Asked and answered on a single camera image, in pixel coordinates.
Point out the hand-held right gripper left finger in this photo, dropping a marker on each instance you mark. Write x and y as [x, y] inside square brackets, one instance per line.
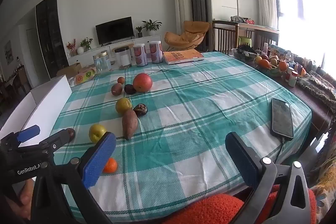
[99, 158]

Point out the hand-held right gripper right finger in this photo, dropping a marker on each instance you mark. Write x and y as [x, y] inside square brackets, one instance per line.
[241, 163]

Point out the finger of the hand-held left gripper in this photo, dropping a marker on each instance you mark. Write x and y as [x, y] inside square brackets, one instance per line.
[59, 139]
[29, 133]

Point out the small dark red fruit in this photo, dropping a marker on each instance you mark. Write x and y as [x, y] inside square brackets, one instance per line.
[71, 134]

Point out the small orange tangerine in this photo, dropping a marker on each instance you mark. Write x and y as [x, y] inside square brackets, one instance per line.
[111, 165]

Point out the yellow-green apple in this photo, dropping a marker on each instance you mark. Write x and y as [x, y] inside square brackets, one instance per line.
[97, 132]

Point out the sweet potato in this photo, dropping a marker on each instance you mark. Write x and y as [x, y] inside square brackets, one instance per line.
[130, 124]

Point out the yellow-green orange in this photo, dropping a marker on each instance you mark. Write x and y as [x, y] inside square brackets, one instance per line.
[124, 106]

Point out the dark mangosteen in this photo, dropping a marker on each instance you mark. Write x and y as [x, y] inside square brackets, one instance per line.
[140, 109]

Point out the person's left hand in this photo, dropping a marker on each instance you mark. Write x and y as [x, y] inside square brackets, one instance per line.
[27, 196]

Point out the wooden chair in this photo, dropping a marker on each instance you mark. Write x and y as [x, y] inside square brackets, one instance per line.
[225, 35]
[22, 78]

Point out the orange fuzzy clothing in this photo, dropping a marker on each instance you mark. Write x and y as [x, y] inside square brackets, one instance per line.
[210, 209]

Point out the black smartphone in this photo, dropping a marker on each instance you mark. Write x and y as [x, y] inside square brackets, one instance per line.
[282, 119]

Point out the cardboard box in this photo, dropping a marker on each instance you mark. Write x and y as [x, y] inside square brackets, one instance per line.
[68, 69]

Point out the brown passion fruit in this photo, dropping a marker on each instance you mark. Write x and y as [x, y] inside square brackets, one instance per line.
[116, 89]

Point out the dark wrinkled fruit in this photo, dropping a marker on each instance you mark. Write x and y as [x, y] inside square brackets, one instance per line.
[130, 89]

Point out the green plaid tablecloth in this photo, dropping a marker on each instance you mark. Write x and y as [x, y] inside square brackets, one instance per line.
[183, 108]

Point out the small reddish round fruit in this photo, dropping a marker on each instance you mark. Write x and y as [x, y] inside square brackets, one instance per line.
[121, 80]

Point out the floral patterned cloth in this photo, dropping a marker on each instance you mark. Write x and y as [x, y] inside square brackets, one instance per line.
[325, 182]

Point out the glass jar with gold lid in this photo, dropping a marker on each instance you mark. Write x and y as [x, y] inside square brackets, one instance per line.
[101, 63]

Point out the large red apple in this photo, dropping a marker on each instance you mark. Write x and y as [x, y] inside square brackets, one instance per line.
[142, 82]

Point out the white television cabinet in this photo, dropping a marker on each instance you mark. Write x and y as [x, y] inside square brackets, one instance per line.
[86, 56]

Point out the white round vase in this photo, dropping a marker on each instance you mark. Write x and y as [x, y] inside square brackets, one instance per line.
[80, 50]

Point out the red flowers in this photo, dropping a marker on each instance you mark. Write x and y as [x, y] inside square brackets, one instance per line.
[71, 45]

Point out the white medicine bottle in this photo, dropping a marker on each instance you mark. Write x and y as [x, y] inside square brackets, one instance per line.
[292, 79]

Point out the leafy plant in vase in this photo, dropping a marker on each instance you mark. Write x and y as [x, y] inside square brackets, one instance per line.
[86, 43]

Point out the dark glass cabinet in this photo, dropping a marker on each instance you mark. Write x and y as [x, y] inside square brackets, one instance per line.
[50, 35]

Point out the pile of oranges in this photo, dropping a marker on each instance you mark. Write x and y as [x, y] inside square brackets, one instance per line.
[265, 64]

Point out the clear canister with dark lid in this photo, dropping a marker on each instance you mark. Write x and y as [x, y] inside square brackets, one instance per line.
[123, 58]

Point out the fringed knit throw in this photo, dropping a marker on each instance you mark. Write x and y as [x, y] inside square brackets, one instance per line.
[317, 87]

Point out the left white orange box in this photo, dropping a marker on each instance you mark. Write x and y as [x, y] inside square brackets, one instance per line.
[140, 55]

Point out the white orange box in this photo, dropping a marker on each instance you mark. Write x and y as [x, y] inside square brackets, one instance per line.
[156, 52]
[140, 55]

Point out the black bag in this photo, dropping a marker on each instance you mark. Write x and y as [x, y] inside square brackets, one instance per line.
[244, 52]

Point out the right white orange box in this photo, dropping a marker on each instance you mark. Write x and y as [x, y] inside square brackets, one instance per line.
[156, 52]

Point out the orange book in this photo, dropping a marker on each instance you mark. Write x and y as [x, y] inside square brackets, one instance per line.
[183, 56]

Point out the green stool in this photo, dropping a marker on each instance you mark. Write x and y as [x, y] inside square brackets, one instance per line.
[245, 40]

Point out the flat screen television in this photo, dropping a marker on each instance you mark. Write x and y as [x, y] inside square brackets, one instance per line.
[114, 29]

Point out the small potted green plant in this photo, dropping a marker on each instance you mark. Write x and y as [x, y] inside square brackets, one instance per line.
[139, 31]

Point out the orange lounge chair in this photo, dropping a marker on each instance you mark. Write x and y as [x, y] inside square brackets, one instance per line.
[183, 36]

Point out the large potted green plant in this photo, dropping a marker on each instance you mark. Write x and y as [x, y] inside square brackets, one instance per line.
[151, 25]

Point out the window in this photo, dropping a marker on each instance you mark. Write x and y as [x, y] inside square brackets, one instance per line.
[302, 8]

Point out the standing air conditioner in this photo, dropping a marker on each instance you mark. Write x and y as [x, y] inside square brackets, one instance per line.
[182, 6]

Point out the framed wall picture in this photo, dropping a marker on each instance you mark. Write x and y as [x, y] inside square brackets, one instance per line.
[8, 52]

